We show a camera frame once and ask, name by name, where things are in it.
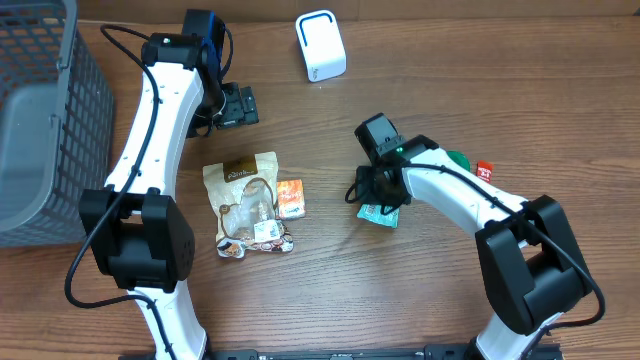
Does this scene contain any teal wet wipes pack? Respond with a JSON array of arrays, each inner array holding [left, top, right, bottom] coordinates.
[[357, 204, 399, 228]]

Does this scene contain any green lid jar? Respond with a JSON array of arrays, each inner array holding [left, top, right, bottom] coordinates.
[[447, 151, 471, 172]]

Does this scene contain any beige snack pouch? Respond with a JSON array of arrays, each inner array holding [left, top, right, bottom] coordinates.
[[202, 152, 294, 259]]

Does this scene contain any orange small box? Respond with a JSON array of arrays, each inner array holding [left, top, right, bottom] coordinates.
[[277, 179, 306, 220]]

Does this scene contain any red coffee stick sachet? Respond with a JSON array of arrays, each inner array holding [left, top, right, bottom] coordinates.
[[476, 161, 494, 183]]

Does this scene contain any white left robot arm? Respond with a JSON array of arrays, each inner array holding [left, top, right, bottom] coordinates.
[[79, 29, 258, 359]]

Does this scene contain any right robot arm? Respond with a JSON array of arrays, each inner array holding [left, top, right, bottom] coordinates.
[[345, 134, 603, 359]]

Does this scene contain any white barcode scanner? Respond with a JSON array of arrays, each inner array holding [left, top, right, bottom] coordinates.
[[295, 9, 347, 83]]

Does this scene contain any grey plastic shopping basket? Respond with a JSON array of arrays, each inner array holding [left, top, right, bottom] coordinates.
[[1, 0, 115, 247]]

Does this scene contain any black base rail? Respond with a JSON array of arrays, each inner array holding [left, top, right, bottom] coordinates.
[[119, 342, 564, 360]]

